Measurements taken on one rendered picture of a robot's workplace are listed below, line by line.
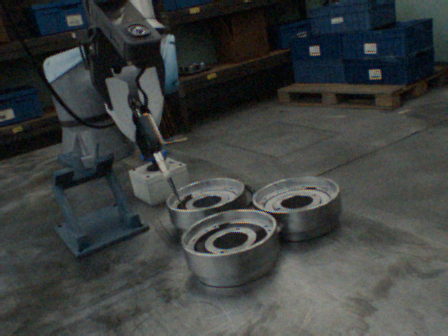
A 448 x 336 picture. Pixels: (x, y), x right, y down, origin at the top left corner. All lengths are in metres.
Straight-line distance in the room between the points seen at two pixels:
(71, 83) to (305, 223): 0.62
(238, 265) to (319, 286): 0.08
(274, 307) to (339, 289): 0.06
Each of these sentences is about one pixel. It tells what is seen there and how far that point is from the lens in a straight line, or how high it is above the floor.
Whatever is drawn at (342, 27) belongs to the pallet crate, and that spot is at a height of 0.62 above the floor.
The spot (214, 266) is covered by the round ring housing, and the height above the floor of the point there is 0.83.
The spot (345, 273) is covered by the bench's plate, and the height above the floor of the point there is 0.80.
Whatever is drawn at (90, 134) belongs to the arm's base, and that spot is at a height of 0.87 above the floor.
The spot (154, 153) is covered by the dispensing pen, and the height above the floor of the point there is 0.90.
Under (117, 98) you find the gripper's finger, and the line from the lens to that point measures 0.68.
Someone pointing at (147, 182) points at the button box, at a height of 0.84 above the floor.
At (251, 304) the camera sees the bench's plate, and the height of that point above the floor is 0.80.
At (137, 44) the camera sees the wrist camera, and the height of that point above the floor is 1.05.
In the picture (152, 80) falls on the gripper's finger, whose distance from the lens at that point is 0.69.
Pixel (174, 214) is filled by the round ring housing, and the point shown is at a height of 0.83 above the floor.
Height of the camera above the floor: 1.08
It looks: 18 degrees down
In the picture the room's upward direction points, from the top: 11 degrees counter-clockwise
